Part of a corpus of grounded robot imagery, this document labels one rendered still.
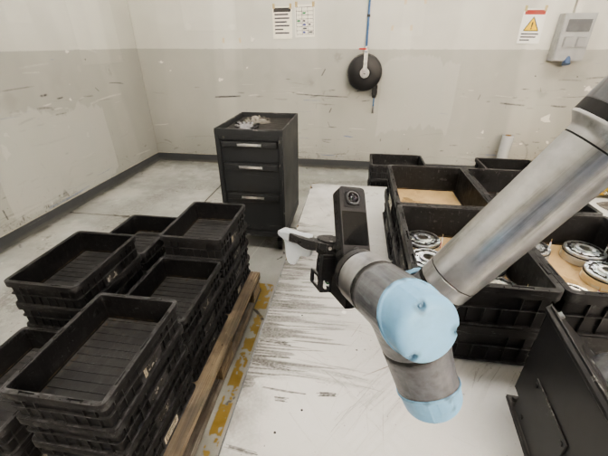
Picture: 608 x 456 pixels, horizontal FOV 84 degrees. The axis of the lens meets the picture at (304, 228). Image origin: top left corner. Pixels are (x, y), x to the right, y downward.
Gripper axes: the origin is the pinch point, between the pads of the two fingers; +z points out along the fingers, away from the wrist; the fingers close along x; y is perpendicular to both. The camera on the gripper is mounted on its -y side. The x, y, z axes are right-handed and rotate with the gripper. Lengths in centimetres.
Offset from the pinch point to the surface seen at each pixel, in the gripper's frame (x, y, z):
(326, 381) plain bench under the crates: 6.4, 35.9, 1.7
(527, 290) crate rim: 42.3, 9.7, -12.0
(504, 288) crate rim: 38.4, 9.7, -10.2
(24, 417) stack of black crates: -65, 61, 35
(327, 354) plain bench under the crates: 9.0, 33.7, 8.6
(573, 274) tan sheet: 74, 12, 0
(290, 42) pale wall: 73, -129, 333
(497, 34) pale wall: 262, -145, 243
